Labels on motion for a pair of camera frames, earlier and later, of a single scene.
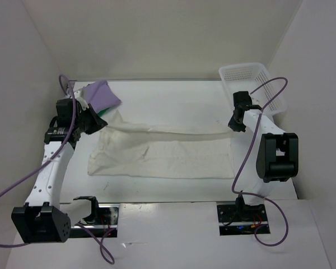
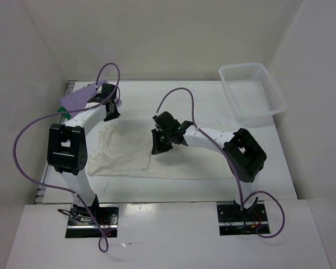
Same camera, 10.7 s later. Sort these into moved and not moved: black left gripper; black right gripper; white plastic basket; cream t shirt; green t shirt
Moved: black right gripper; green t shirt; black left gripper
Not moved: cream t shirt; white plastic basket
